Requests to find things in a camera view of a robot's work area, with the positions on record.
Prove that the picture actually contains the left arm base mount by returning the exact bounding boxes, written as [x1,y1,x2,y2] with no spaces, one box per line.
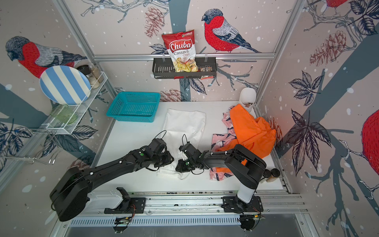
[104,187,146,214]

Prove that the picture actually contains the black wire hanging basket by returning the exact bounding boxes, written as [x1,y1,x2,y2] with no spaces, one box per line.
[152,57,217,80]

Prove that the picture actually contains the red Chuba chips bag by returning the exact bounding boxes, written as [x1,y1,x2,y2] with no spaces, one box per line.
[162,30,198,73]

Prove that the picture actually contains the clear acrylic wall shelf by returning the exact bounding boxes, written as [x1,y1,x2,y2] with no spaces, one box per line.
[41,72,108,135]

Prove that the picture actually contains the white shorts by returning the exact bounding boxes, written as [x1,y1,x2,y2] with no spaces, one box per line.
[158,109,206,179]

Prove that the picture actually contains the metal wire rack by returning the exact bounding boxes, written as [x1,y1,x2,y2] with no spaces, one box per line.
[1,127,63,167]

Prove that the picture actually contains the blue white striped plate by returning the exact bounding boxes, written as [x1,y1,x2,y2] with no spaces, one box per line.
[39,66,91,105]

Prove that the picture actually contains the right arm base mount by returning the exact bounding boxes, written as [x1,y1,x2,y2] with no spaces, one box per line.
[221,196,264,214]

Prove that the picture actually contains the dark lid spice jar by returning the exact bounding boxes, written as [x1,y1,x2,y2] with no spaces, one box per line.
[77,65,93,78]

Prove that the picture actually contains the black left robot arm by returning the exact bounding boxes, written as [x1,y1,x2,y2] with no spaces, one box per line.
[49,138,174,222]

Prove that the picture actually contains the teal plastic basket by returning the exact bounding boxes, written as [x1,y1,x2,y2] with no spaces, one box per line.
[106,92,160,122]

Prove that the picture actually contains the orange cloth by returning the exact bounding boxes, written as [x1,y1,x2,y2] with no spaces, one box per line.
[216,104,276,159]

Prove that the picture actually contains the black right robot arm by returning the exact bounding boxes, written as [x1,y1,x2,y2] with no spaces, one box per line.
[175,142,266,203]

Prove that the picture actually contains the aluminium frame crossbar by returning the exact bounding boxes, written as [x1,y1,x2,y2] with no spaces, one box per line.
[92,52,276,62]

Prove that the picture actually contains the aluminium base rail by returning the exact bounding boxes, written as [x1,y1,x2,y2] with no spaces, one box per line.
[78,190,309,216]

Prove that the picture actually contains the pink patterned cloth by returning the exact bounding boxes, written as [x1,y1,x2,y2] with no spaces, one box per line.
[210,106,236,181]

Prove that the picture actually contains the beige spice jar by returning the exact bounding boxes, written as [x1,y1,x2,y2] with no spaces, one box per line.
[88,65,103,89]

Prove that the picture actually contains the white mannequin head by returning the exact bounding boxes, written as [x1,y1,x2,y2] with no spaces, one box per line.
[238,87,257,112]

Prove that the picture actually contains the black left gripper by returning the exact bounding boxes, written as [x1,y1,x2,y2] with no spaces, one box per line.
[152,150,177,167]

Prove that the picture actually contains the black lid shaker bottle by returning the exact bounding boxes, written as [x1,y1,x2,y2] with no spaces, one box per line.
[260,169,271,183]

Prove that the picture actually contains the green glass cup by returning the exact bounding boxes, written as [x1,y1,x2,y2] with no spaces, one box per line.
[50,104,78,124]

